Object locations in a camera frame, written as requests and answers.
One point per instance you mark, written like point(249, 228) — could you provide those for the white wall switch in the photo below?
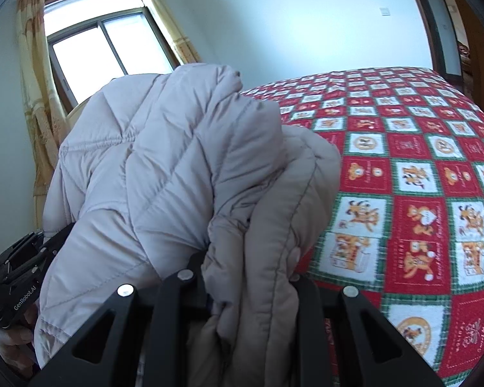
point(384, 11)

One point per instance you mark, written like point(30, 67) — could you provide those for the yellow patterned curtain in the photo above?
point(180, 44)

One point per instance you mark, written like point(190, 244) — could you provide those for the window with green frame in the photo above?
point(92, 42)

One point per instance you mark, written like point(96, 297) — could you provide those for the beige quilted down jacket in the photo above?
point(161, 166)

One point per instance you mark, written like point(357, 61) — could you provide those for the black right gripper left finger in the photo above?
point(137, 337)

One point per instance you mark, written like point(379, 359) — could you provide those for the brown wooden door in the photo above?
point(470, 45)

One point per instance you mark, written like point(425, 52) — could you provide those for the person's left hand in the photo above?
point(11, 343)

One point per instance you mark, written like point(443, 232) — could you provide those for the red patchwork bear bedspread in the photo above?
point(408, 222)

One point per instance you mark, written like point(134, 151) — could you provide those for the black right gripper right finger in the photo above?
point(345, 326)

